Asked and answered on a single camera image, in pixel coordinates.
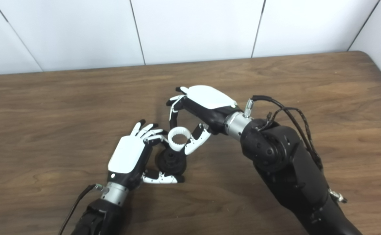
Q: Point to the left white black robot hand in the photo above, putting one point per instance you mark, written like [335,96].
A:
[126,156]

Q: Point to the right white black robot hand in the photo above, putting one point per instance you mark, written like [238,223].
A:
[207,101]

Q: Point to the round black part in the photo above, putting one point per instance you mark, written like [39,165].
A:
[172,163]

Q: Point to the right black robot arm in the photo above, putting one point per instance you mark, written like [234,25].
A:
[288,169]

